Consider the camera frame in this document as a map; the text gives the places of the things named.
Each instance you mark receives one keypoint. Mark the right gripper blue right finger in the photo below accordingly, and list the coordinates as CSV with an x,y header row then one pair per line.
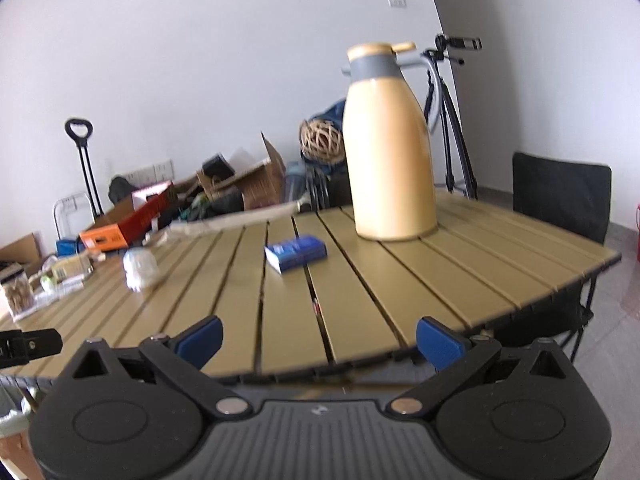
x,y
439,345

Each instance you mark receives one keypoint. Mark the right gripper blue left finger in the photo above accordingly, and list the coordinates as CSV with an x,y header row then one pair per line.
x,y
200,342

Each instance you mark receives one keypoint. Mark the clear plastic bag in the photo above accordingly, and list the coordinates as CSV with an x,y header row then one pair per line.
x,y
141,269

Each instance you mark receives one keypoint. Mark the small blue white box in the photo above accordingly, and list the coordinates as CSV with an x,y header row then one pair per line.
x,y
294,253

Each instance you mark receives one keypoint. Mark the clear jar with snacks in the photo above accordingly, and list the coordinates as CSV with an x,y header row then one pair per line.
x,y
16,294

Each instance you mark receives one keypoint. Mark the small green bottle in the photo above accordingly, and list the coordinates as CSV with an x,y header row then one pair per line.
x,y
47,283

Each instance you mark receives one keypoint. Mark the small yellow medicine box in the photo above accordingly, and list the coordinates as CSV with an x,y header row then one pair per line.
x,y
76,266

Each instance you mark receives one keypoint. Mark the folding slatted camping table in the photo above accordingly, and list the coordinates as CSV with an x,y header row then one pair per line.
x,y
483,267

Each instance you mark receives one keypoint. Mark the orange cardboard box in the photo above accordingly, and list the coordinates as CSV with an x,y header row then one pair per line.
x,y
129,220

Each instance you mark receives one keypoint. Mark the open brown cardboard box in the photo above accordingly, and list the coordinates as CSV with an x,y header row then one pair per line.
x,y
260,184

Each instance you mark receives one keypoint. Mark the grey water bottle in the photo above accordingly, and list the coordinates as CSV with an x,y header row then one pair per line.
x,y
294,186

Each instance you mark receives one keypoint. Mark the yellow thermos jug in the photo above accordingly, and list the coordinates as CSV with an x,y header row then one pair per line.
x,y
392,103

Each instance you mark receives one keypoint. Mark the blue bag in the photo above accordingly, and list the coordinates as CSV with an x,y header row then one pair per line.
x,y
334,114

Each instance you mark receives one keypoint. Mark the woven rattan ball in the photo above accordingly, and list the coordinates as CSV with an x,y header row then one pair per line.
x,y
321,141

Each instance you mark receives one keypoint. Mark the black camera tripod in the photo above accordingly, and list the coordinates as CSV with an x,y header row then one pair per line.
x,y
450,115

